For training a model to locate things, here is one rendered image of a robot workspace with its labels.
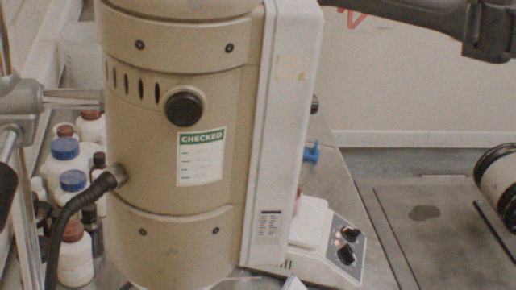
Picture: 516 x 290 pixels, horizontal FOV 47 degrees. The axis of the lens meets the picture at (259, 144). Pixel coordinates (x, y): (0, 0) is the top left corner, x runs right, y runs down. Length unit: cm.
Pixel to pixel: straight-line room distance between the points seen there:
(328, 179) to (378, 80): 143
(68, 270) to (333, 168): 59
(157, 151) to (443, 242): 147
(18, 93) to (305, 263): 65
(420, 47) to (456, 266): 116
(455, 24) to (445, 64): 176
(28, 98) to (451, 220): 159
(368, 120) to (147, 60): 241
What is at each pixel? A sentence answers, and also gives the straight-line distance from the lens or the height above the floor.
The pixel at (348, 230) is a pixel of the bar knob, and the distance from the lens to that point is 102.
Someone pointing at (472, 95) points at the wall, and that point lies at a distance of 284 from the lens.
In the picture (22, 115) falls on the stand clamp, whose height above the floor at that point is 126.
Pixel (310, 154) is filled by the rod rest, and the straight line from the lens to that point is 128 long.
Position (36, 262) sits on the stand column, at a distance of 49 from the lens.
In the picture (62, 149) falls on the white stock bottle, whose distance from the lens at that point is 105.
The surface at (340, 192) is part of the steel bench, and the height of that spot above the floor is 75.
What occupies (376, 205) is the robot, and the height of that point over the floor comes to 36.
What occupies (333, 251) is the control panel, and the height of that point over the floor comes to 81.
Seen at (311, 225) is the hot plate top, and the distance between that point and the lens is 97.
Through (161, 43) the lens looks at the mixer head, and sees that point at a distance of 32.
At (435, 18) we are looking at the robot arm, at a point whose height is 116.
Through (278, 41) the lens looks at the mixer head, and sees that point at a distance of 34.
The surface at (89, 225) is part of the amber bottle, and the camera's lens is 99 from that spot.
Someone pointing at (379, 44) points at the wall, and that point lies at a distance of 254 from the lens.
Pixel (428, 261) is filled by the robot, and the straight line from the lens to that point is 170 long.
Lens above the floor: 147
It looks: 33 degrees down
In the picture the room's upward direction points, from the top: 7 degrees clockwise
